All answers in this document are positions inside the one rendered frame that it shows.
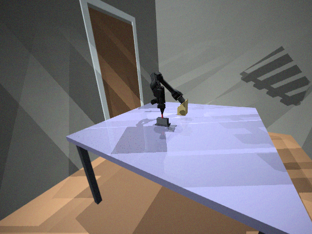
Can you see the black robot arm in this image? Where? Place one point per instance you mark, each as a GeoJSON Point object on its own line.
{"type": "Point", "coordinates": [158, 90]}

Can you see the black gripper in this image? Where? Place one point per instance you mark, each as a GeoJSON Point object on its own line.
{"type": "Point", "coordinates": [161, 103]}

